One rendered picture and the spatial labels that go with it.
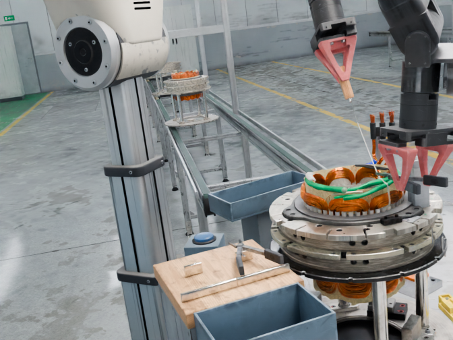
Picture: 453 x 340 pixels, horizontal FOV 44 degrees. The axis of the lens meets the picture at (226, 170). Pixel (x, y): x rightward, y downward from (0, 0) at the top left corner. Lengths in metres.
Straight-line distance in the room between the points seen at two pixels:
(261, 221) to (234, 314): 0.51
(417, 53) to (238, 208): 0.57
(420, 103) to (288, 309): 0.37
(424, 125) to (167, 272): 0.47
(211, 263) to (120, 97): 0.45
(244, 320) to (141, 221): 0.49
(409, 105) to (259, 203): 0.50
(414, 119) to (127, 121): 0.61
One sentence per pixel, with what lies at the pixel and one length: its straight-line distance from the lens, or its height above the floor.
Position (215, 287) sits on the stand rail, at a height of 1.07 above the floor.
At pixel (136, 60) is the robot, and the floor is 1.40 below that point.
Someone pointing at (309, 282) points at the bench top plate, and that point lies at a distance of 1.50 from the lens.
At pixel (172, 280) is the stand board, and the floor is 1.07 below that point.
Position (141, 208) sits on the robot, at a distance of 1.26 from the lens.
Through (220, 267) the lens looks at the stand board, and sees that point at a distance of 0.95.
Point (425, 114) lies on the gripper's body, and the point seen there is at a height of 1.28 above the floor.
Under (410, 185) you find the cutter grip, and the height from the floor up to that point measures 1.17.
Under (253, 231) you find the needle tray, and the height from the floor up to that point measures 0.97.
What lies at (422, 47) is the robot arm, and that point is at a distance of 0.87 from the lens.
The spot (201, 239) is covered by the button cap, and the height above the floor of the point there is 1.04.
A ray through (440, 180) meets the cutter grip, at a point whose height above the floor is 1.17.
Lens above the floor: 1.46
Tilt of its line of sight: 15 degrees down
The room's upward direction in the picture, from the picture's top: 7 degrees counter-clockwise
